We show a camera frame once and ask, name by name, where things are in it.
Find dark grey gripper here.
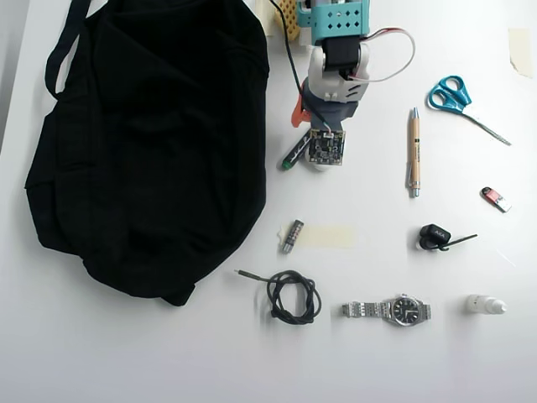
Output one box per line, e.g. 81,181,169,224
291,81,360,132

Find green whiteboard marker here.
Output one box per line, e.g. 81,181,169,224
281,128,314,171

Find yellow perforated robot base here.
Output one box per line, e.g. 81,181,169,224
274,0,303,41

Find black fabric bag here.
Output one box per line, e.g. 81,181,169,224
23,0,270,307

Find beige masking tape piece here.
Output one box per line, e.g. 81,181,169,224
507,27,534,78
255,0,276,39

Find wooden ballpoint pen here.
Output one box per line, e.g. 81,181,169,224
405,106,422,198

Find small grey battery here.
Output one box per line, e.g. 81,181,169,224
281,218,304,254

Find long beige masking tape strip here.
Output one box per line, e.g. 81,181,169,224
276,224,356,249

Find red USB stick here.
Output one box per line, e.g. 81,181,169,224
480,186,514,213

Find silver metal wristwatch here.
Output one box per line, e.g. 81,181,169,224
341,292,432,327

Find small white dropper bottle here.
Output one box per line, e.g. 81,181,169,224
464,293,508,316

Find bare camera circuit board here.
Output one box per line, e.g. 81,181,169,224
305,128,348,167

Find black robot camera cable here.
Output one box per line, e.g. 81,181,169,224
270,0,333,136

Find white red servo wire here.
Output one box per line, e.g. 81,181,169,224
355,27,416,83

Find blue handled scissors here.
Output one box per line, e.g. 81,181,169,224
427,75,513,147

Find coiled black cable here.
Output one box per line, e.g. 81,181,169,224
233,269,323,325

